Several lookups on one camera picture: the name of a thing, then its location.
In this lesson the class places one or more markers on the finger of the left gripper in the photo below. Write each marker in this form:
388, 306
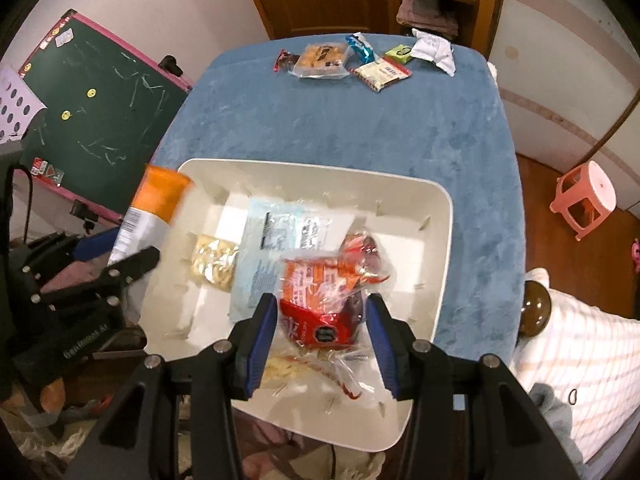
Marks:
58, 249
108, 286

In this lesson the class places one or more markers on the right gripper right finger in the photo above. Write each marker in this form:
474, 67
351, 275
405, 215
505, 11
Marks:
468, 419

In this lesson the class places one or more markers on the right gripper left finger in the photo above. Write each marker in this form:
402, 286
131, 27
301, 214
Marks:
137, 436

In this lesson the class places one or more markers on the orange white snack packet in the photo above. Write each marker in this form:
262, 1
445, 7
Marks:
148, 218

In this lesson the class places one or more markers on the yellow cracker packet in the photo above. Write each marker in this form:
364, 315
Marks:
214, 262
284, 369

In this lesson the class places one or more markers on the red snack packet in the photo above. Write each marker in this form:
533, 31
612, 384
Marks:
321, 299

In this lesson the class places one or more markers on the large light blue snack bag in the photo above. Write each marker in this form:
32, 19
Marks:
274, 231

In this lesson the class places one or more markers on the clear pastry tray packet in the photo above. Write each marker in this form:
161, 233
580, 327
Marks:
323, 61

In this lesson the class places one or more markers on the red bordered nut packet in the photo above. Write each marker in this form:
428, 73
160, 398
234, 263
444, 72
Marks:
381, 73

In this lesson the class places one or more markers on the white red snack bag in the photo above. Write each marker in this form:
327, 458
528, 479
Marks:
435, 50

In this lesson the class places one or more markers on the brown round bed knob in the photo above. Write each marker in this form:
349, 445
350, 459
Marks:
535, 310

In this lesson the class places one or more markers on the white checked bedding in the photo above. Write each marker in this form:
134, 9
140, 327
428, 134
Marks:
582, 371

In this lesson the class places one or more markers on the white plastic tray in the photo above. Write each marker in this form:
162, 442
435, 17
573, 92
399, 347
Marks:
410, 219

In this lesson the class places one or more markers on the blue table cloth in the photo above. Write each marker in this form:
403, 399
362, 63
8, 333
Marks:
450, 129

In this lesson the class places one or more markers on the pink plastic stool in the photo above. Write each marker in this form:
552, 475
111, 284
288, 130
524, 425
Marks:
584, 197

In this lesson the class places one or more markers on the dark red date packet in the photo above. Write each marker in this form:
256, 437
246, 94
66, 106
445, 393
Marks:
285, 61

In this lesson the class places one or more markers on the blue white candy wrapper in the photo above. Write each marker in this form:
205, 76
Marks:
361, 47

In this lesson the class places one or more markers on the green small snack packet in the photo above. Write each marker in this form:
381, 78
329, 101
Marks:
400, 54

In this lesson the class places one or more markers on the folded pink cloths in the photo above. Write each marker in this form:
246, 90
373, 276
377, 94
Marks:
428, 15

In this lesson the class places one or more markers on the green chalkboard pink frame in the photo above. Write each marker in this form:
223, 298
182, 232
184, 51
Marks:
106, 108

